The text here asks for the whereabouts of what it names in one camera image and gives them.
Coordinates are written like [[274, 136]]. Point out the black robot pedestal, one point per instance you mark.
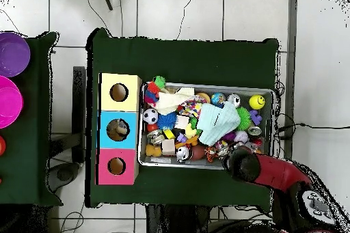
[[169, 222]]

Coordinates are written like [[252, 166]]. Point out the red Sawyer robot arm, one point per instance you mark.
[[273, 173]]

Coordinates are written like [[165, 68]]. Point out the plain wooden cube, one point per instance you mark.
[[181, 121]]

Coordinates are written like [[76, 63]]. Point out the mint green waffle cloth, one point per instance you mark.
[[218, 123]]

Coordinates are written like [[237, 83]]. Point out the purple spiky toy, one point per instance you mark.
[[229, 136]]

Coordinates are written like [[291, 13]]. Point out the cream waffle cloth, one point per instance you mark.
[[169, 101]]

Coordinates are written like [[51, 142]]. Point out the small soccer ball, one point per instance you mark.
[[150, 116]]

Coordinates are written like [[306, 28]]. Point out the colourful polka dot cloth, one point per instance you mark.
[[191, 107]]

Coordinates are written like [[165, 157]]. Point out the shallow clear mesh bin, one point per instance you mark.
[[246, 91]]

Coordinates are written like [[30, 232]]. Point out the dark green table cloth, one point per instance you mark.
[[177, 60], [27, 148]]

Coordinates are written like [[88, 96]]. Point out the red ball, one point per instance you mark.
[[1, 145]]

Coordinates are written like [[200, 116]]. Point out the yellow smiley ball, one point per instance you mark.
[[257, 102]]

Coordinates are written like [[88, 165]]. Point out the large blue spiky ball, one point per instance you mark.
[[166, 121]]

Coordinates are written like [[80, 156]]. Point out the magenta bowl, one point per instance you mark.
[[9, 101]]

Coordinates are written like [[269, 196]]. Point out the blue globe ball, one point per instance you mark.
[[218, 98]]

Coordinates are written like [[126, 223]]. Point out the purple bowl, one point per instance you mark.
[[12, 54]]

